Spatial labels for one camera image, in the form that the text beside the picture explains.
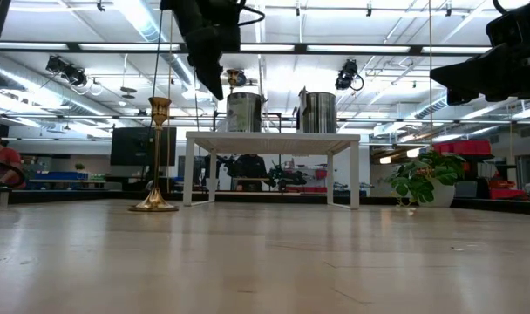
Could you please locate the green potted plant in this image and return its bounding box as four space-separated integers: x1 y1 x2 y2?
387 149 470 208

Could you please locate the white perforated metal shelf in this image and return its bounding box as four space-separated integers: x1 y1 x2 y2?
182 131 361 210

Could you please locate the black monitor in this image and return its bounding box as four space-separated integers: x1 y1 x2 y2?
110 126 178 167

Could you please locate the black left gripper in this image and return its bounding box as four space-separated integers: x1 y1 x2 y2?
160 0 248 100

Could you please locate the person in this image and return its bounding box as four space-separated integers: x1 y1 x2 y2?
234 153 268 192
0 133 27 189

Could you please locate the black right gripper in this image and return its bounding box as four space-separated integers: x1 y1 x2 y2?
430 0 530 106

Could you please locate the blue storage bin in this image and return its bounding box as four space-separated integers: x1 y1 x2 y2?
28 170 90 181

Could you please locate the black aluminium frame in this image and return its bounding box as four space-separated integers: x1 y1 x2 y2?
0 42 530 217

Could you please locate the black ceiling camera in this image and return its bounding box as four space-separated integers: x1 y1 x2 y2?
334 58 365 92
45 54 90 88

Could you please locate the silver candle tin with tag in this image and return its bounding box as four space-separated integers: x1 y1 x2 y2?
226 92 265 133
296 86 338 134

